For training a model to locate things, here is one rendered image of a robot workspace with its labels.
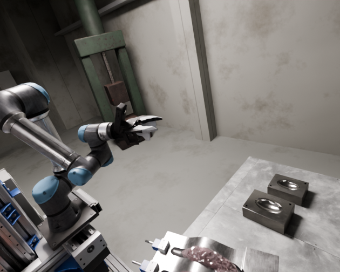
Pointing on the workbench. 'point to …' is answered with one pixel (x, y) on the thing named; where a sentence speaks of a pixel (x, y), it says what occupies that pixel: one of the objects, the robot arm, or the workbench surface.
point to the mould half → (252, 265)
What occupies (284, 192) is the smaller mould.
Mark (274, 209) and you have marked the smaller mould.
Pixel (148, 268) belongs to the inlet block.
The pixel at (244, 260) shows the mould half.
